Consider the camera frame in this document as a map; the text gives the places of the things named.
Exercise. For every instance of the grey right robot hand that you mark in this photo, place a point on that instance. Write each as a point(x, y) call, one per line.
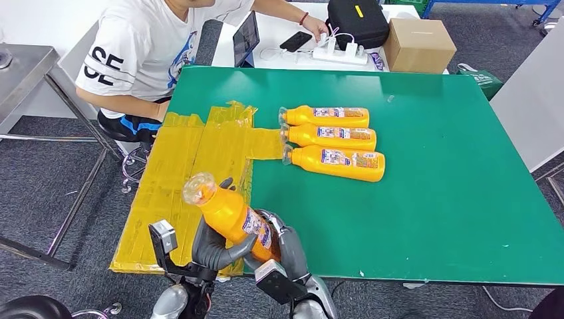
point(293, 253)

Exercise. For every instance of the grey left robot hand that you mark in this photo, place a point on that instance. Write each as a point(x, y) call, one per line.
point(209, 251)

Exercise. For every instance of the person's left hand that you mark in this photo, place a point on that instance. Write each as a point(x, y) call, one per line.
point(318, 28)

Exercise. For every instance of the orange detergent bottle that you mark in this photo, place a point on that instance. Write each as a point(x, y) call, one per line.
point(308, 163)
point(224, 211)
point(299, 116)
point(304, 136)

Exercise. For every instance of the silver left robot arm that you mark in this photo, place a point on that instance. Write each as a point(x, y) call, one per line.
point(169, 301)

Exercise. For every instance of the white plug charger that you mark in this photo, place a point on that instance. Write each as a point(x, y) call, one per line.
point(331, 47)
point(350, 49)

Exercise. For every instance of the black smartphone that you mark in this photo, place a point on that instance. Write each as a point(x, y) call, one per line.
point(295, 42)

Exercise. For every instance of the white power strip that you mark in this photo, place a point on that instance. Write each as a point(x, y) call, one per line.
point(339, 58)

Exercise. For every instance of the black zip case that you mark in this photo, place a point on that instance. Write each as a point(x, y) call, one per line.
point(357, 26)

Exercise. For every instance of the purple snack packet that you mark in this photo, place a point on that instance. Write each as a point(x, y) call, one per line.
point(377, 61)

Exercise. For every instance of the black tablet on stand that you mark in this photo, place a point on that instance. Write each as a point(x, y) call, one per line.
point(245, 39)

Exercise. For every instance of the green plastic crate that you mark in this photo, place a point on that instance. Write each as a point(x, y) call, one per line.
point(410, 2)

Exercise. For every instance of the brown cardboard box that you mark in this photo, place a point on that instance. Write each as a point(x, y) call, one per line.
point(418, 48)

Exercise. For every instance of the yellow taped cardboard mat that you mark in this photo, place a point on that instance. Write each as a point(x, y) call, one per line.
point(176, 149)

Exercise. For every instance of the chrome stool base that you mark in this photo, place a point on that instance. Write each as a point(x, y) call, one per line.
point(128, 160)

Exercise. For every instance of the blue metal rack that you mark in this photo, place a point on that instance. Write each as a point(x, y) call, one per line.
point(484, 1)

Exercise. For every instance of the green shopping bag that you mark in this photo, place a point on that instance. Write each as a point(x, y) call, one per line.
point(482, 81)

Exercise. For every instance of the person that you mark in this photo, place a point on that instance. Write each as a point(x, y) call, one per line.
point(141, 48)

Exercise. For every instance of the black round stool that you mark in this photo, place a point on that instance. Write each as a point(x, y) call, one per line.
point(31, 310)

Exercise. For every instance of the white panel table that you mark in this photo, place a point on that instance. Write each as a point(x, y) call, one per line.
point(533, 101)

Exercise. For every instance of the steel bench with legs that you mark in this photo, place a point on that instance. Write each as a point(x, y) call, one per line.
point(22, 75)

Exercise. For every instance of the dark round stool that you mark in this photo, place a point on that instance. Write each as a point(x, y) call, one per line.
point(551, 308)

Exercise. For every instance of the round metal dish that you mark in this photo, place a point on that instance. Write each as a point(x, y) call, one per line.
point(4, 59)

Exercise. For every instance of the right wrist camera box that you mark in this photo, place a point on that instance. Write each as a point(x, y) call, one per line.
point(277, 286)

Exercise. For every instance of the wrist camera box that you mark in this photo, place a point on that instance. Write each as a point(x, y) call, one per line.
point(163, 235)
point(277, 286)

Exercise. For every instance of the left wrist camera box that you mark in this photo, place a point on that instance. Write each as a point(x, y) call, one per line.
point(163, 235)

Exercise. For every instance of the grey metal floor frame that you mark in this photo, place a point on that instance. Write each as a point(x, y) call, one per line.
point(555, 190)

